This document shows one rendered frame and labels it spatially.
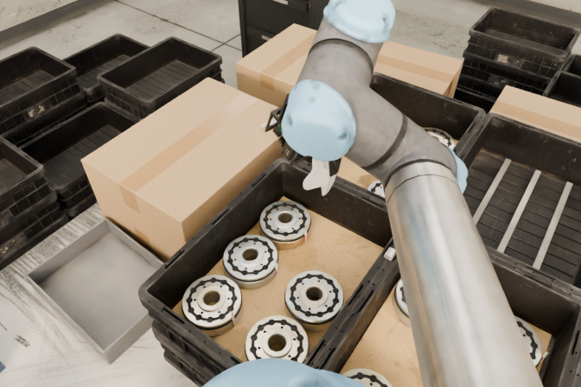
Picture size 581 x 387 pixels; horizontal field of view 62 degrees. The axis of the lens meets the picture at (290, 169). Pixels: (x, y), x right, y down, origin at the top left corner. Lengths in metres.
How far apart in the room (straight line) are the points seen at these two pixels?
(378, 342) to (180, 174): 0.50
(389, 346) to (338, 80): 0.52
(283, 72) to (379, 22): 0.87
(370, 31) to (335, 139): 0.13
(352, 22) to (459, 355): 0.33
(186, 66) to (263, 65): 0.80
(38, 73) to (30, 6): 1.53
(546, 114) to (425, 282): 1.03
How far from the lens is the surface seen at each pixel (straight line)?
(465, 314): 0.37
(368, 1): 0.55
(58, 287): 1.17
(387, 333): 0.88
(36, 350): 1.11
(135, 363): 1.03
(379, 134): 0.50
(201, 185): 0.99
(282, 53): 1.47
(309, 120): 0.46
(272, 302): 0.89
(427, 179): 0.48
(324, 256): 0.95
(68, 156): 2.00
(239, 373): 0.21
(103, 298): 1.12
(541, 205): 1.17
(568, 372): 0.82
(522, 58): 2.31
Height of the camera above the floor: 1.59
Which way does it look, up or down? 43 degrees down
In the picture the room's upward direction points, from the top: straight up
